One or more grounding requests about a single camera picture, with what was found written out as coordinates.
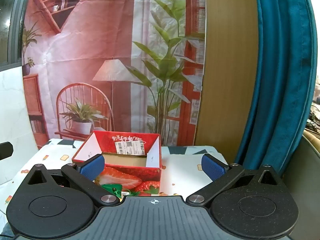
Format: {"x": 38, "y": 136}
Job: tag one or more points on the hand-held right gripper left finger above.
{"x": 92, "y": 168}

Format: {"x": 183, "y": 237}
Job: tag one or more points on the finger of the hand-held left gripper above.
{"x": 5, "y": 150}

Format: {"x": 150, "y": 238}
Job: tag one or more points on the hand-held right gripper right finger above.
{"x": 214, "y": 168}

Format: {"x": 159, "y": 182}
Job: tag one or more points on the red strawberry print box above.
{"x": 140, "y": 175}

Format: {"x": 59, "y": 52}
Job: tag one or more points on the printed bear tablecloth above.
{"x": 185, "y": 170}

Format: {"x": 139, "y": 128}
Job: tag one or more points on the white marble panel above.
{"x": 12, "y": 105}

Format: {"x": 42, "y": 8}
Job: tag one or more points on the wooden panel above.
{"x": 225, "y": 80}

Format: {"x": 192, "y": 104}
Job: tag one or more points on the teal curtain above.
{"x": 280, "y": 80}

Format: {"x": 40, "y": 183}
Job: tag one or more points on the dark clutter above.
{"x": 314, "y": 120}

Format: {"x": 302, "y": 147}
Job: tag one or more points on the grey window frame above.
{"x": 16, "y": 30}

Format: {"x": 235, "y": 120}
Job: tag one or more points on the printed room scene wall tapestry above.
{"x": 100, "y": 42}

